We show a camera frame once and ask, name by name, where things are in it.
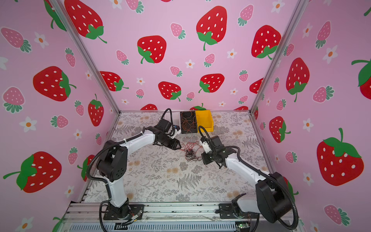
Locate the orange cable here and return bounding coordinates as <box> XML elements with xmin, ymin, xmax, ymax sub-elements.
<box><xmin>181</xmin><ymin>112</ymin><xmax>197</xmax><ymax>133</ymax></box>

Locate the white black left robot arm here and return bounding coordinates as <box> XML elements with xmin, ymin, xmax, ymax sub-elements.
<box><xmin>86</xmin><ymin>108</ymin><xmax>181</xmax><ymax>218</ymax></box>

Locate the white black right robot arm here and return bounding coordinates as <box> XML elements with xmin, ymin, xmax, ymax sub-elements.
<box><xmin>198</xmin><ymin>126</ymin><xmax>299</xmax><ymax>230</ymax></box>

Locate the black plastic storage bin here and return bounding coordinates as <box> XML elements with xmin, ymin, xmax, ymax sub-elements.
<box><xmin>180</xmin><ymin>111</ymin><xmax>198</xmax><ymax>134</ymax></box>

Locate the yellow plastic storage bin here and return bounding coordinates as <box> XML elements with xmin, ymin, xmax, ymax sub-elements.
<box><xmin>196</xmin><ymin>110</ymin><xmax>214</xmax><ymax>132</ymax></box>

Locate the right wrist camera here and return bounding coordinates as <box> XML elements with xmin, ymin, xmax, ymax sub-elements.
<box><xmin>200</xmin><ymin>138</ymin><xmax>212</xmax><ymax>154</ymax></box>

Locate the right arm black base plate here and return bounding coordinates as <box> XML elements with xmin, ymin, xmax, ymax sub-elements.
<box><xmin>215</xmin><ymin>203</ymin><xmax>260</xmax><ymax>219</ymax></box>

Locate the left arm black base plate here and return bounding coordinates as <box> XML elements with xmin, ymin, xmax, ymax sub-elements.
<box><xmin>103</xmin><ymin>204</ymin><xmax>145</xmax><ymax>221</ymax></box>

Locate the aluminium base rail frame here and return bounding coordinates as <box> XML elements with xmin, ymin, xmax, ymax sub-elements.
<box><xmin>54</xmin><ymin>202</ymin><xmax>287</xmax><ymax>232</ymax></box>

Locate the aluminium right corner post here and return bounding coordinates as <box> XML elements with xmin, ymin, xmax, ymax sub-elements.
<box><xmin>250</xmin><ymin>0</ymin><xmax>309</xmax><ymax>115</ymax></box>

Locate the aluminium corner post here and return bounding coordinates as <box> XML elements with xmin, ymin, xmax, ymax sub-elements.
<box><xmin>250</xmin><ymin>0</ymin><xmax>309</xmax><ymax>115</ymax></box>
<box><xmin>50</xmin><ymin>0</ymin><xmax>121</xmax><ymax>115</ymax></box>

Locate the aluminium left corner post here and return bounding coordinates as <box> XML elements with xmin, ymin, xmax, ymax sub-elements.
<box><xmin>50</xmin><ymin>0</ymin><xmax>121</xmax><ymax>115</ymax></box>

